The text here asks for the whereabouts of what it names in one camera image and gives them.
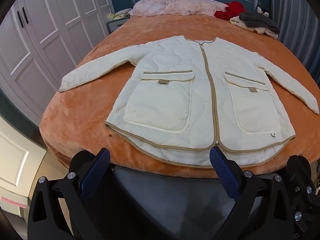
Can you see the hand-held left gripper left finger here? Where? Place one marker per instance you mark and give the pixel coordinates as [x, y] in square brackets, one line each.
[96, 166]

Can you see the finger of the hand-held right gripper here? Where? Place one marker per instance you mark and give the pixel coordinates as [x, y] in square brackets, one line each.
[301, 175]

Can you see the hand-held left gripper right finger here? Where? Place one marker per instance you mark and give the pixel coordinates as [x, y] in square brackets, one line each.
[222, 170]

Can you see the white quilted jacket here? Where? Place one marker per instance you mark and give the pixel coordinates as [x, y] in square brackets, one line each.
[162, 100]

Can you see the orange plush bed blanket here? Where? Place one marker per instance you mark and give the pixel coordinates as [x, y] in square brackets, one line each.
[82, 110]

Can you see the cream panelled door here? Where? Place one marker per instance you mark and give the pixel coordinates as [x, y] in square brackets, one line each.
[15, 155]

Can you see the grey nightstand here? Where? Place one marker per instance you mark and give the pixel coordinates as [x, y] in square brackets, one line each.
[115, 26]

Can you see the white panelled wardrobe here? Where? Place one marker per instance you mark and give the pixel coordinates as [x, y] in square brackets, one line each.
[50, 30]

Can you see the cream fleece garment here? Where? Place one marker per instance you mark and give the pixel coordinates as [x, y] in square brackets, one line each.
[236, 21]

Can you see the pale yellow cloth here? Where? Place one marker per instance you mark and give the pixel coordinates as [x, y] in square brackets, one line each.
[120, 15]

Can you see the grey knit sweater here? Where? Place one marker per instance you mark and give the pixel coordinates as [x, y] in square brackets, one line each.
[257, 20]

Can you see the grey striped curtain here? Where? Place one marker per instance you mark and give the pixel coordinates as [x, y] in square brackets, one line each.
[295, 17]

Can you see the red garment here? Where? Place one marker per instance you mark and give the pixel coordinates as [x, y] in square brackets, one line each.
[232, 7]

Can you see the pink quilt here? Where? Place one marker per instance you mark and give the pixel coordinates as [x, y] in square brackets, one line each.
[175, 6]

